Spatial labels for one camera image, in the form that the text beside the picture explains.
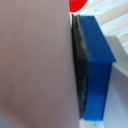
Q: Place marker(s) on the pink plastic cup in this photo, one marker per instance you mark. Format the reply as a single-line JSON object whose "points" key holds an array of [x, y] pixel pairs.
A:
{"points": [[36, 63]]}

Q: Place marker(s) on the red plastic bowl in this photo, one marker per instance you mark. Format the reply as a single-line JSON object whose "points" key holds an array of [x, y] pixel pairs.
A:
{"points": [[78, 4]]}

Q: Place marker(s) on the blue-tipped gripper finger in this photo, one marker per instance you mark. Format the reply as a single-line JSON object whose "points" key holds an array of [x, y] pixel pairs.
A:
{"points": [[98, 66]]}

